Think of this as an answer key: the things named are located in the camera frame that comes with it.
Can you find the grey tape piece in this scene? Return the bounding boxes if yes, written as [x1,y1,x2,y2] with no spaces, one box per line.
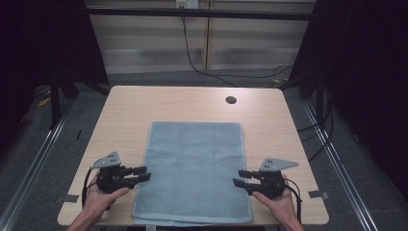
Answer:
[62,193,80,204]
[307,190,330,199]

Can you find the black floor cables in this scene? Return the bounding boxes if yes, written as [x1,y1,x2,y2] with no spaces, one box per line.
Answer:
[296,95,335,163]

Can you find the person's left hand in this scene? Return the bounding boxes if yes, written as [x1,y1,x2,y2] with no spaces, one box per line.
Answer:
[84,174,130,219]

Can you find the right hand-held gripper black cable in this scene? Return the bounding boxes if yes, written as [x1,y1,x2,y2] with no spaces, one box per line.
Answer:
[283,177,304,224]

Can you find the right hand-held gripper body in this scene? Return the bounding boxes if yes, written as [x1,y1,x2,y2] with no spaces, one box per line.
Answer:
[255,157,300,200]

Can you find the person's right hand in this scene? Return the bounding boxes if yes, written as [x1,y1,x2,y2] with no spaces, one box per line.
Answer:
[251,173,297,223]

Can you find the black curtain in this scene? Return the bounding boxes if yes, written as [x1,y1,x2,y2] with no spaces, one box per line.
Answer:
[278,0,408,206]
[0,0,110,155]

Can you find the left hand-held gripper black cable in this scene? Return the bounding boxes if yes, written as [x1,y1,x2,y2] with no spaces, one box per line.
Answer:
[81,167,101,210]

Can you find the metal floor rail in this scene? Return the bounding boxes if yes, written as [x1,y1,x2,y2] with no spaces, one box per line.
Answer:
[0,99,75,231]
[302,100,381,231]

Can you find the grey-blue towel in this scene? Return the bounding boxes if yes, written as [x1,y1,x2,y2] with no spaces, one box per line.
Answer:
[132,120,254,227]

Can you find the black horizontal metal bar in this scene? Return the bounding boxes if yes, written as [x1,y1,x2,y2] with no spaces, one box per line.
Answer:
[86,7,321,22]

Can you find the white wall outlet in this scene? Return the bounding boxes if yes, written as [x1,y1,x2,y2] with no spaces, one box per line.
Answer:
[175,0,200,10]

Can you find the long black wall cable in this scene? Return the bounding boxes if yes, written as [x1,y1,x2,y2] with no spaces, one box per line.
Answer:
[180,14,293,89]

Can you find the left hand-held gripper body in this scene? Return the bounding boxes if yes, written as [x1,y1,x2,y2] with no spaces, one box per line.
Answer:
[90,150,135,194]

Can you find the hand-held gripper black cable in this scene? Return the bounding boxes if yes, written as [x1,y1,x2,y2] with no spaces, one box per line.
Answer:
[283,177,304,224]
[81,167,101,210]

